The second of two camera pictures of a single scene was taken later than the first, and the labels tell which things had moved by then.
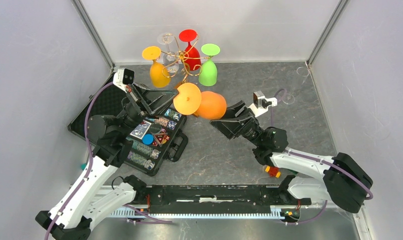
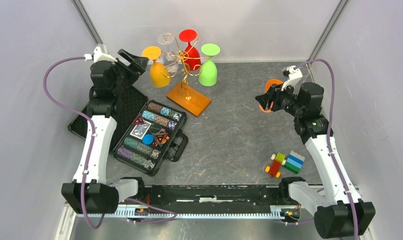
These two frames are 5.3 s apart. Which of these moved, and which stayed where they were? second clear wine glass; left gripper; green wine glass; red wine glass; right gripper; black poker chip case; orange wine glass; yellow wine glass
Moved: orange wine glass; right gripper; left gripper
Stayed: green wine glass; black poker chip case; red wine glass; yellow wine glass; second clear wine glass
